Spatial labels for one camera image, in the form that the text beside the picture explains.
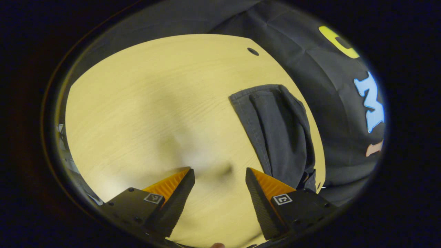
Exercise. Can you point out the black backdrop cloth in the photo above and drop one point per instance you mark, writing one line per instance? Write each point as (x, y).
(337, 110)

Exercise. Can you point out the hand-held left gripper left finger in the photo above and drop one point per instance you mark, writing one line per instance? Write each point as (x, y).
(177, 203)

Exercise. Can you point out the dark grey jeans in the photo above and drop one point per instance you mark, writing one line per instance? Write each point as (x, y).
(275, 131)

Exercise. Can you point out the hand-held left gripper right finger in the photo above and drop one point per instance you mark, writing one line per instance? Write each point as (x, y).
(260, 203)

